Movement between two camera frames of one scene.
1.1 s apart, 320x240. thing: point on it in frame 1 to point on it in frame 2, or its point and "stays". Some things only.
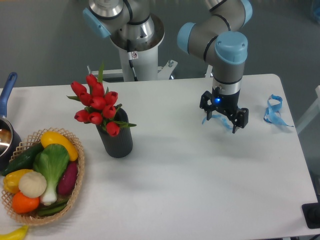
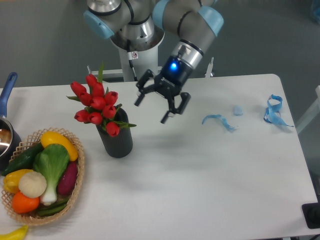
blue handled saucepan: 10,141 stays
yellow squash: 50,137 stays
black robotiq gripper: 228,103 to 176,73
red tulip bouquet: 100,104 stays
